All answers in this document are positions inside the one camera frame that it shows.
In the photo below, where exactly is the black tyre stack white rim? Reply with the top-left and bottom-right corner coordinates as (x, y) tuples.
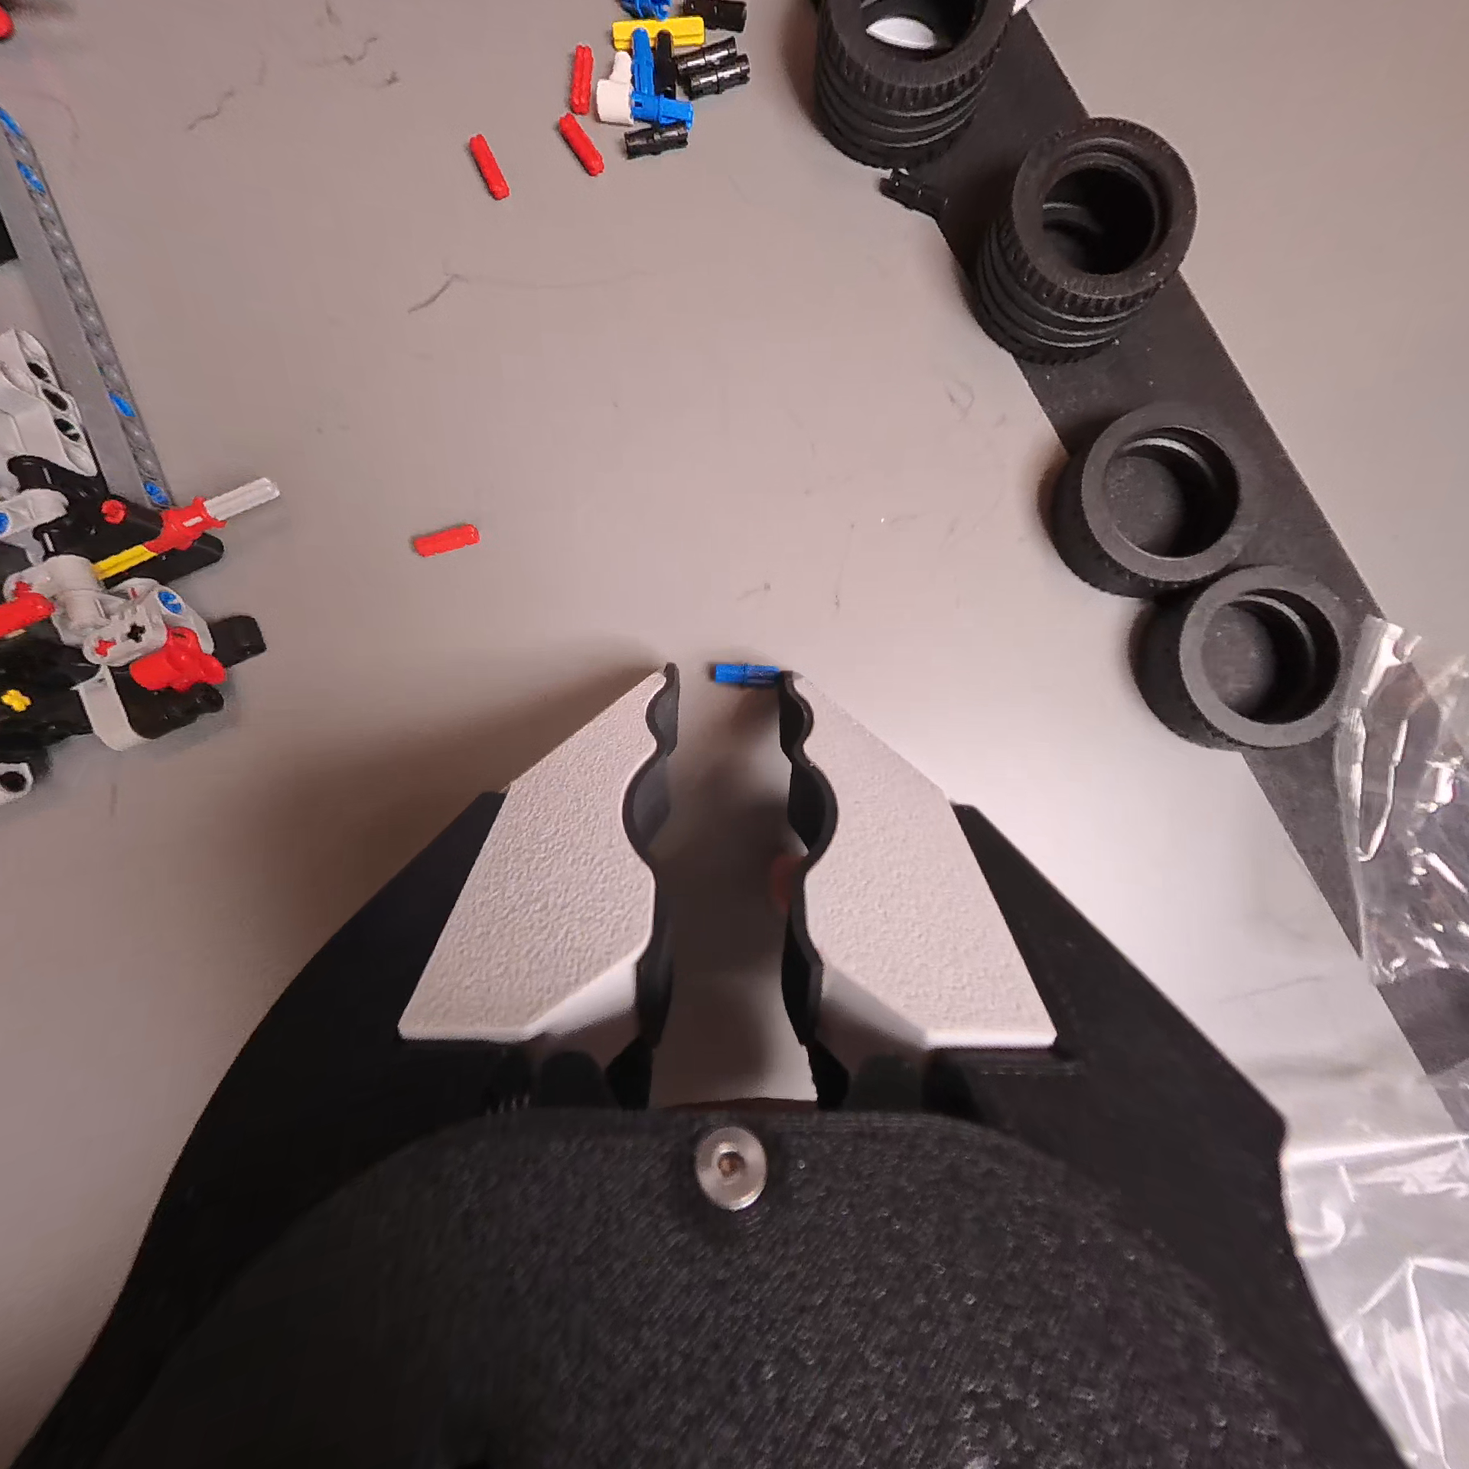
(812, 0), (1014, 171)

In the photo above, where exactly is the black lego tyre stack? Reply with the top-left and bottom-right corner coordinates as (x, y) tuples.
(978, 115), (1197, 365)

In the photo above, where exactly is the pile of small lego parts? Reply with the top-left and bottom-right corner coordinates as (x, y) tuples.
(595, 0), (754, 161)

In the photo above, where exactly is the black foam strip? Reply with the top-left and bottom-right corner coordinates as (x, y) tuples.
(918, 0), (1469, 1086)

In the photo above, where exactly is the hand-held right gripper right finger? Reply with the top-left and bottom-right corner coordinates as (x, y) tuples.
(774, 672), (1057, 1106)

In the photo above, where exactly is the clear plastic bag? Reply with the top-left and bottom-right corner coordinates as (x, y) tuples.
(1276, 614), (1469, 1469)

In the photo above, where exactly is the partly built lego car model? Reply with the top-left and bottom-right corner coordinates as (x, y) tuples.
(0, 103), (280, 805)

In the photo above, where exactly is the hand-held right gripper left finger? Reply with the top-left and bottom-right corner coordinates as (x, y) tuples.
(398, 663), (681, 1110)

